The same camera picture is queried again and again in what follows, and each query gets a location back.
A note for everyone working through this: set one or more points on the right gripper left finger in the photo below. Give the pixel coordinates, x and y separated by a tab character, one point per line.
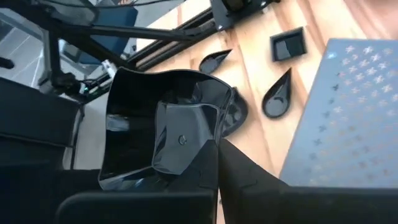
192	202

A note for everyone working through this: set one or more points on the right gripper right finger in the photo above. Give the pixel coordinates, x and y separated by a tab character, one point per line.
248	202

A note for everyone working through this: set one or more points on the black teardrop plate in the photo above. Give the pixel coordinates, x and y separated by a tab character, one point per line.
276	102
211	63

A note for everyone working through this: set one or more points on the black wavy square plate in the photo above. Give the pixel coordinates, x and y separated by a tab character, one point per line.
140	102

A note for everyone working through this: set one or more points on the black small square plate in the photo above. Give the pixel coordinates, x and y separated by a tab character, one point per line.
287	45

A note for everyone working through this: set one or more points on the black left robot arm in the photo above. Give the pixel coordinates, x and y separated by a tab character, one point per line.
236	3

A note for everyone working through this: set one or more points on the grey perforated metal stand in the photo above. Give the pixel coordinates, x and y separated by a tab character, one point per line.
348	124

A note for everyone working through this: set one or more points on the black side desk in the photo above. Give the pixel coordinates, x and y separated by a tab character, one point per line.
31	118

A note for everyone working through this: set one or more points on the blue box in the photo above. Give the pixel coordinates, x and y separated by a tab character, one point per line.
118	21

